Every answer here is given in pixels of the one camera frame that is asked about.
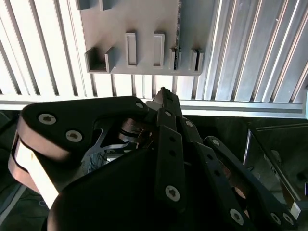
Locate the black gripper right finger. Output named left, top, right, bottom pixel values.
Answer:
left=168, top=90, right=298, bottom=231

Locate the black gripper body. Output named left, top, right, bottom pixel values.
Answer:
left=47, top=145, right=231, bottom=231

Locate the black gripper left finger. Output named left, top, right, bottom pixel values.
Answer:
left=8, top=87, right=188, bottom=213

